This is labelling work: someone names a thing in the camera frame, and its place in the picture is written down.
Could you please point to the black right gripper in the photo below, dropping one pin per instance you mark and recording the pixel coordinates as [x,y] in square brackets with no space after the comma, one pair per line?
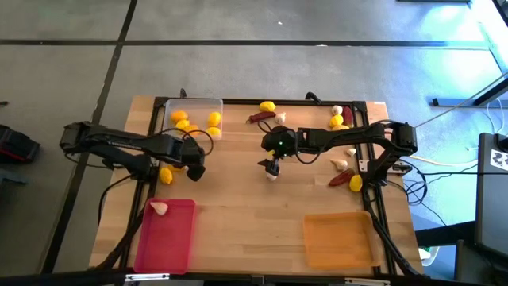
[283,141]

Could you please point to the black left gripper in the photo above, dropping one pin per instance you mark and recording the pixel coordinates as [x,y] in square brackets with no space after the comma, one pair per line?
[182,151]

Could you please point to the orange lemon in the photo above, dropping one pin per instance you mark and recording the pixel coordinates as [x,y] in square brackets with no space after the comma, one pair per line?
[192,130]
[179,116]

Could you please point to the red chili pepper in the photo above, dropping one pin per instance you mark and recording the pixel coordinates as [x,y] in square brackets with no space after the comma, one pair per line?
[348,117]
[262,116]
[340,178]

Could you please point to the small white garlic clove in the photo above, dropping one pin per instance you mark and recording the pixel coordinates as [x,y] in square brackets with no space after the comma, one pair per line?
[351,151]

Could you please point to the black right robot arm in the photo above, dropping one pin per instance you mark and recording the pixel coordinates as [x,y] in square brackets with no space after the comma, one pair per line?
[349,137]

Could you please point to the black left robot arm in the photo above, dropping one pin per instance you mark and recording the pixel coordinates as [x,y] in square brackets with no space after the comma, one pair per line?
[119,139]

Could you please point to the clear plastic bin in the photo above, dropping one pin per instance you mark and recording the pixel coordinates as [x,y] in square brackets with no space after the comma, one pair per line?
[194,109]

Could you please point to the black-framed blue tray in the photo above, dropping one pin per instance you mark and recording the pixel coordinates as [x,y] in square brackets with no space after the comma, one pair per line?
[238,101]

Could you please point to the pink plastic tray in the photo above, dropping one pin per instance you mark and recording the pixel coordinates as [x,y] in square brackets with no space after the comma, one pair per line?
[166,242]

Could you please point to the orange plastic tray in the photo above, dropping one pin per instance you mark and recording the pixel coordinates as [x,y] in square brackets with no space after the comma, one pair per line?
[341,240]

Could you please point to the black bag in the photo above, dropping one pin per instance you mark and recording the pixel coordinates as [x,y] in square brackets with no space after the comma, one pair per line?
[18,145]

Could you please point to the white plastic object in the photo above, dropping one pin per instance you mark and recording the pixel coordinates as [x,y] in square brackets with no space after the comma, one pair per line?
[428,253]

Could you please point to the black stand base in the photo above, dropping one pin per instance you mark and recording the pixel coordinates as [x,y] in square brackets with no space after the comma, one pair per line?
[452,102]

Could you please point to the dark monitor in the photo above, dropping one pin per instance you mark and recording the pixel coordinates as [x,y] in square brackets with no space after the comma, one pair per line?
[492,206]

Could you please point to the white printed marker sheet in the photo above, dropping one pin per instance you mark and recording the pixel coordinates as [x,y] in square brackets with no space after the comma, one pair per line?
[499,159]

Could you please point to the silver mounting bracket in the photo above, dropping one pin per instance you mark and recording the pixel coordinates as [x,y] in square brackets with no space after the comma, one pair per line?
[365,165]

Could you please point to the silver table bracket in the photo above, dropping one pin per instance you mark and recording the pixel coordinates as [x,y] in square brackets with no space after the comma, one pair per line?
[367,281]
[147,277]

